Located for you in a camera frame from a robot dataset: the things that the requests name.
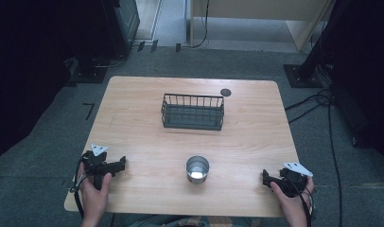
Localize black wire basket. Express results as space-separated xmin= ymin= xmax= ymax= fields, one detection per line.
xmin=160 ymin=93 xmax=226 ymax=131

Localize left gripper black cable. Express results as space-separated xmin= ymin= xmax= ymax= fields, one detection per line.
xmin=71 ymin=156 xmax=89 ymax=219

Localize black floor cable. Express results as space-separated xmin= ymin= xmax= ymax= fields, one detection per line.
xmin=316 ymin=89 xmax=344 ymax=227
xmin=284 ymin=89 xmax=331 ymax=125

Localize black stand with square base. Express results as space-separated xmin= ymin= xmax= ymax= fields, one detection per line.
xmin=282 ymin=0 xmax=358 ymax=89

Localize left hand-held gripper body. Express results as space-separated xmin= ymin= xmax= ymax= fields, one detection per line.
xmin=80 ymin=143 xmax=118 ymax=191

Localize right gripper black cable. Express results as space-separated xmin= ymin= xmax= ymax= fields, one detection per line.
xmin=284 ymin=175 xmax=316 ymax=227

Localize thin black hanging cable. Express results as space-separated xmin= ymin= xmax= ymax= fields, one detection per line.
xmin=189 ymin=0 xmax=211 ymax=49

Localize person's right hand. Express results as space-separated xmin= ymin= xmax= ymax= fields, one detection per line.
xmin=270 ymin=175 xmax=316 ymax=227

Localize silver metal cup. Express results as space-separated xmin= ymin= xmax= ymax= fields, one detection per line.
xmin=184 ymin=154 xmax=211 ymax=185

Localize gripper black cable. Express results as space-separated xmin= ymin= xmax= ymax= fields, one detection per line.
xmin=284 ymin=175 xmax=316 ymax=227
xmin=71 ymin=156 xmax=89 ymax=219

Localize dark stand with flat base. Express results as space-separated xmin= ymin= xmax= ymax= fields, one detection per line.
xmin=68 ymin=53 xmax=109 ymax=85

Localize dark monitor cabinet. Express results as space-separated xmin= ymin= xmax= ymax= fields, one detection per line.
xmin=99 ymin=0 xmax=141 ymax=60

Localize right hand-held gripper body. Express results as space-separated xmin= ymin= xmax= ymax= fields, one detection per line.
xmin=277 ymin=162 xmax=314 ymax=199

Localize light wooden cabinet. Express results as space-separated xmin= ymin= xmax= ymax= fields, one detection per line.
xmin=189 ymin=0 xmax=336 ymax=53

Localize person's left hand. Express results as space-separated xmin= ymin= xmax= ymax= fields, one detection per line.
xmin=78 ymin=162 xmax=113 ymax=222

